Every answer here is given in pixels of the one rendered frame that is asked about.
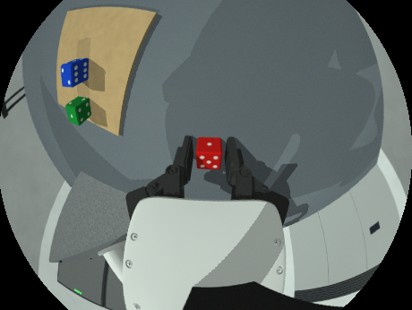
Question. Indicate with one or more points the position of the green die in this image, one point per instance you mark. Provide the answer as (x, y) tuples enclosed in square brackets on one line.
[(78, 110)]

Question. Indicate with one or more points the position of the red die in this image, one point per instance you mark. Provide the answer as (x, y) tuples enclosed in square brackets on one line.
[(208, 153)]

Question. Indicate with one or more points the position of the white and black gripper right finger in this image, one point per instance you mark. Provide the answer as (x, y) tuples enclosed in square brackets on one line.
[(247, 187)]

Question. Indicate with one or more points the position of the blue die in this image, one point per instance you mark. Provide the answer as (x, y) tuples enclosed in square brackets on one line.
[(75, 72)]

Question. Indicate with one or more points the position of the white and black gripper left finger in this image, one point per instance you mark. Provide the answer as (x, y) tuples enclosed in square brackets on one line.
[(171, 182)]

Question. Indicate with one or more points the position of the tan flat mat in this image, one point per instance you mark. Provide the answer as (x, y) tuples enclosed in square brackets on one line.
[(111, 37)]

